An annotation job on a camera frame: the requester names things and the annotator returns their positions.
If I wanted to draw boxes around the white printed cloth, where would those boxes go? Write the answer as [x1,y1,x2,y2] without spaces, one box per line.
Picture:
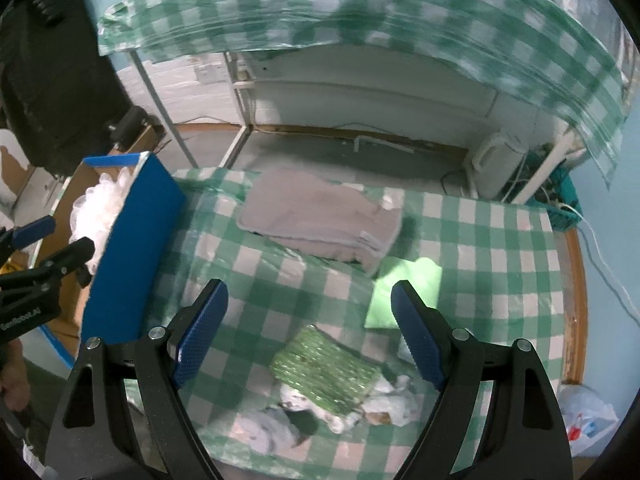
[235,405,321,453]

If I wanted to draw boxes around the green knitted dishcloth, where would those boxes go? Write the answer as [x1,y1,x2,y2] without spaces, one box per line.
[270,325,383,418]

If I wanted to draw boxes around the grey metal table leg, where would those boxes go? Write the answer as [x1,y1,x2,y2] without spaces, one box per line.
[131,52,198,168]

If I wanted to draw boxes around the white table leg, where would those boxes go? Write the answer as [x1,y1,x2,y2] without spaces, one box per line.
[510,130,576,206]

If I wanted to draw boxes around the white plastic bag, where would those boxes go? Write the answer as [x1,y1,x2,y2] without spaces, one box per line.
[557,385,621,457]

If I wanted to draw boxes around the grey towel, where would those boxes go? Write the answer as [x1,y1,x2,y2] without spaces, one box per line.
[237,167,403,277]

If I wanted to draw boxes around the green checked plastic tablecloth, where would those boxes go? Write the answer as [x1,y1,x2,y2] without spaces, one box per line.
[97,0,628,191]

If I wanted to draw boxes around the blue cardboard box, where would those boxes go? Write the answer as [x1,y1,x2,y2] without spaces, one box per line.
[50,152,188,361]

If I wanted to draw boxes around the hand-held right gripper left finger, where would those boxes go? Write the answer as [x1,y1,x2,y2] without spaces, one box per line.
[45,279,229,480]

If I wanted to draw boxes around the black cloth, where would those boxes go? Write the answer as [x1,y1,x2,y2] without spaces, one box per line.
[0,0,132,176]

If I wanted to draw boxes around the white electric kettle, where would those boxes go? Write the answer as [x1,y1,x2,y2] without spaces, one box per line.
[462,130,528,201]

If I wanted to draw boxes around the person's left hand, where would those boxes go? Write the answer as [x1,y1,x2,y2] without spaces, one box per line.
[0,340,32,413]

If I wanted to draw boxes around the white plastic bags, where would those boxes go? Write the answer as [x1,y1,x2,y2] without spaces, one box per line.
[70,167,142,271]

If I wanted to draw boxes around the white cable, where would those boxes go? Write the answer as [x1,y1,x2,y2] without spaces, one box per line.
[562,204,640,321]

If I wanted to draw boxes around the teal plastic basket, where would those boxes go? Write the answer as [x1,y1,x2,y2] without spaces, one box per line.
[525,160,583,233]

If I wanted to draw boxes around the white metal frame leg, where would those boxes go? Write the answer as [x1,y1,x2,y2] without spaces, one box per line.
[220,52,257,168]

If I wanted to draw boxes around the brown cardboard box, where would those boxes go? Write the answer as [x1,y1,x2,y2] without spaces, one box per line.
[107,122,168,157]

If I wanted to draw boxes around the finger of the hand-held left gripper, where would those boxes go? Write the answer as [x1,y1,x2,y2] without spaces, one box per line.
[0,216,57,261]
[0,237,96,293]

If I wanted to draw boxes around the light green cloth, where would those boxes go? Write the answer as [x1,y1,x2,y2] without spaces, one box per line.
[365,256,443,330]

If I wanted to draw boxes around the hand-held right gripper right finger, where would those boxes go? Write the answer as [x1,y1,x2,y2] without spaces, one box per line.
[391,280,573,480]

